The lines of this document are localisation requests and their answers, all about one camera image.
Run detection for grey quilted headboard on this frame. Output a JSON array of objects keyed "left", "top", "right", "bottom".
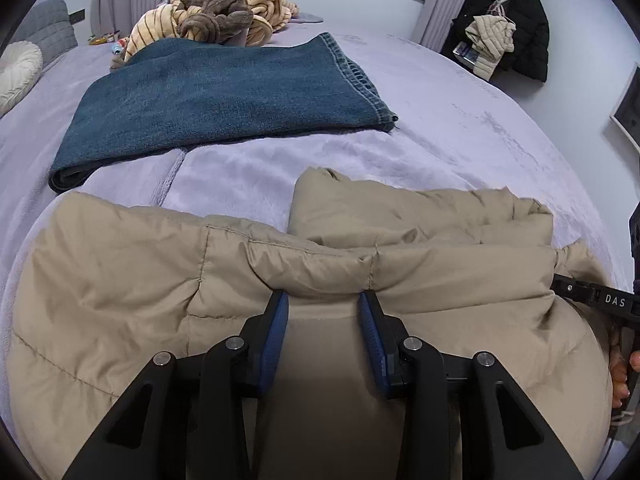
[{"left": 10, "top": 0, "right": 79, "bottom": 74}]

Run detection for colourful printed cloth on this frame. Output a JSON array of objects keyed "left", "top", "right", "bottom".
[{"left": 110, "top": 37, "right": 134, "bottom": 69}]

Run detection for beige puffer jacket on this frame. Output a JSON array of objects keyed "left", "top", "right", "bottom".
[{"left": 7, "top": 166, "right": 620, "bottom": 480}]

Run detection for folded blue jeans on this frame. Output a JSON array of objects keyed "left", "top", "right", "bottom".
[{"left": 49, "top": 31, "right": 399, "bottom": 195}]

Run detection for round cream pillow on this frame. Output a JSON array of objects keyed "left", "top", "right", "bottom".
[{"left": 0, "top": 41, "right": 44, "bottom": 117}]

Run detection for hanging black coat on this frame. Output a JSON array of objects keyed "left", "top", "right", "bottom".
[{"left": 451, "top": 0, "right": 551, "bottom": 84}]

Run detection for hanging beige puffer vest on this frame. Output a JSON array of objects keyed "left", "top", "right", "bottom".
[{"left": 465, "top": 14, "right": 516, "bottom": 79}]

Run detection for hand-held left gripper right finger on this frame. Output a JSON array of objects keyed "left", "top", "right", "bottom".
[{"left": 358, "top": 289, "right": 587, "bottom": 480}]

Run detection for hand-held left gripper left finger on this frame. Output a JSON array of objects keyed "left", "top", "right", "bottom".
[{"left": 62, "top": 289, "right": 291, "bottom": 480}]

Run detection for pile of striped brown clothes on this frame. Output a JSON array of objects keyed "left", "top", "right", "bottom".
[{"left": 122, "top": 0, "right": 301, "bottom": 65}]

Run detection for brown plush garment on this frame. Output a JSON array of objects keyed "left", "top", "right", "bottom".
[{"left": 170, "top": 0, "right": 256, "bottom": 47}]

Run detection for person's right hand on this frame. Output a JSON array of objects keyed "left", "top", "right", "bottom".
[{"left": 610, "top": 349, "right": 640, "bottom": 412}]

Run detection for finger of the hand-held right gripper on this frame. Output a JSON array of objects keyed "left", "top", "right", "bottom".
[
  {"left": 550, "top": 273, "right": 599, "bottom": 307},
  {"left": 627, "top": 201, "right": 640, "bottom": 282}
]

